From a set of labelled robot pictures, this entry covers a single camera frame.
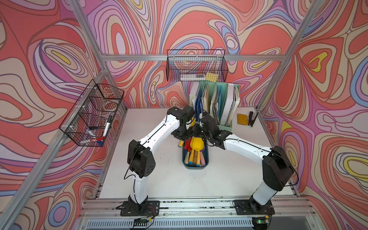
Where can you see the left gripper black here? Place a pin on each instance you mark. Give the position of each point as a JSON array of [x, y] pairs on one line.
[[187, 136]]

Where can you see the red square shovel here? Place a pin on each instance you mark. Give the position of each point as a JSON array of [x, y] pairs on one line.
[[188, 150]]

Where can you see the yellow shovel blue-tipped handle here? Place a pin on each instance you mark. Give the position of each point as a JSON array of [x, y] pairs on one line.
[[198, 159]]

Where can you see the yellow shovel wooden handle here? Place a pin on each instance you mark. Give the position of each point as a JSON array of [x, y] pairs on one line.
[[197, 144]]

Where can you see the yellow round shovel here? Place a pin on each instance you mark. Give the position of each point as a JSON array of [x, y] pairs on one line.
[[191, 123]]

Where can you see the yellow square shovel yellow handle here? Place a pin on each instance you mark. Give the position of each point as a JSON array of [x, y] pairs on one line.
[[191, 156]]

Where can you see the purple trowel pink handle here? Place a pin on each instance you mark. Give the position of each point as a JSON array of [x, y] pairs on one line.
[[202, 159]]

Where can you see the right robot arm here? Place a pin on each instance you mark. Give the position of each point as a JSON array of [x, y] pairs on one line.
[[277, 169]]

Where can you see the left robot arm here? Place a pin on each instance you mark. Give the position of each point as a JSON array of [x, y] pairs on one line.
[[141, 162]]

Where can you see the teal storage box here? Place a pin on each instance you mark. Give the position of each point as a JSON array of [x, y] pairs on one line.
[[193, 166]]

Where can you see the clear box in basket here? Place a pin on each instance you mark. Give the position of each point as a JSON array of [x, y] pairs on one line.
[[192, 77]]

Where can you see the blue folder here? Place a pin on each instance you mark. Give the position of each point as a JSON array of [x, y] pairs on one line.
[[198, 105]]

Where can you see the yellow sticky note pad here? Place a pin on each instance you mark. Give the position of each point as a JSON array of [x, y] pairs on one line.
[[242, 119]]

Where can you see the green file organizer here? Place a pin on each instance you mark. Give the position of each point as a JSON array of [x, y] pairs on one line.
[[213, 99]]

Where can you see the black stapler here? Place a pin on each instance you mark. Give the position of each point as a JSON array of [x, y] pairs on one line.
[[252, 117]]

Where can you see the white book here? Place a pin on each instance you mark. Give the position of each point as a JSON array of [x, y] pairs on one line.
[[229, 101]]

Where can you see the yellow sponge in basket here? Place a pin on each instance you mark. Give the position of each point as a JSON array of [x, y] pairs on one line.
[[211, 77]]

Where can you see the black white marker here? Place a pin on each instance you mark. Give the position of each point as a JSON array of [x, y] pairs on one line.
[[107, 126]]

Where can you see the back wire basket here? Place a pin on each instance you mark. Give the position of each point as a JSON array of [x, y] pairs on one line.
[[196, 61]]

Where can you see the wire basket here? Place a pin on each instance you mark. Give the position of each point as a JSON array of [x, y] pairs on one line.
[[85, 123], [196, 61]]

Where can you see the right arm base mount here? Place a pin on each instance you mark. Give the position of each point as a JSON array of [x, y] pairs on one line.
[[251, 207]]

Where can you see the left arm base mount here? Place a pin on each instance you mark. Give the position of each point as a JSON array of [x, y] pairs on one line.
[[146, 208]]

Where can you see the left wire basket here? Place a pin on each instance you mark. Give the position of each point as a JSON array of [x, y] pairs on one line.
[[85, 123]]

